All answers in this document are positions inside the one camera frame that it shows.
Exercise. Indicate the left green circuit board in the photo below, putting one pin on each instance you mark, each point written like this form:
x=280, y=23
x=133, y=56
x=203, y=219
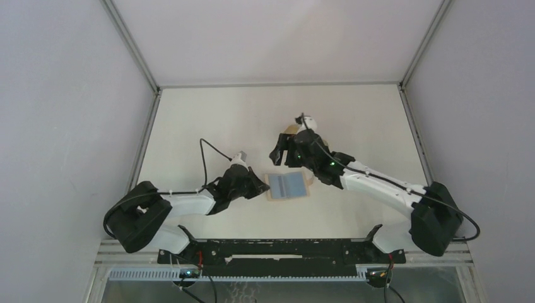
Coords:
x=189, y=274

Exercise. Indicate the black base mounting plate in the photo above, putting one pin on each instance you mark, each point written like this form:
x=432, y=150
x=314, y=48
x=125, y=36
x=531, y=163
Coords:
x=282, y=258

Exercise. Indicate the beige leather card holder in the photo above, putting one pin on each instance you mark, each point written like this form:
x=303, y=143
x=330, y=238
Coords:
x=288, y=198

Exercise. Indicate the right circuit board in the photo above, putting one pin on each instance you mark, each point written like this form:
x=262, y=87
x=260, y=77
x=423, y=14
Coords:
x=378, y=274

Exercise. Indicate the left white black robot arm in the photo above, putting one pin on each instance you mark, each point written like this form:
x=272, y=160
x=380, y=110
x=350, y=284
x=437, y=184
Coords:
x=141, y=217

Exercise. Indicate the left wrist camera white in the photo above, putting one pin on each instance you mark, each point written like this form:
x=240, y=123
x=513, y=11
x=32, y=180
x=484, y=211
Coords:
x=239, y=159

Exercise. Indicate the beige oval plastic tray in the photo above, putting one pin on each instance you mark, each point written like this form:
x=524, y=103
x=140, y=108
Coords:
x=292, y=129

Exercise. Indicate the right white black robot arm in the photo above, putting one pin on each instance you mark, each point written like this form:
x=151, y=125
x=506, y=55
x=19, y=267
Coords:
x=433, y=216

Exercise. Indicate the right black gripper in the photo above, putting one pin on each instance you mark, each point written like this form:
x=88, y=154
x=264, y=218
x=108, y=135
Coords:
x=286, y=141

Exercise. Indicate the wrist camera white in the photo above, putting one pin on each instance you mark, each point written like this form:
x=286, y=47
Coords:
x=305, y=122
x=239, y=159

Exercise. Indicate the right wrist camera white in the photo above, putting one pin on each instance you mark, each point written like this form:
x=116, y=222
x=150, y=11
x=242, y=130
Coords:
x=305, y=122

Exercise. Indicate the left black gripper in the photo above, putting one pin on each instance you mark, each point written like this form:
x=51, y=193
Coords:
x=258, y=187

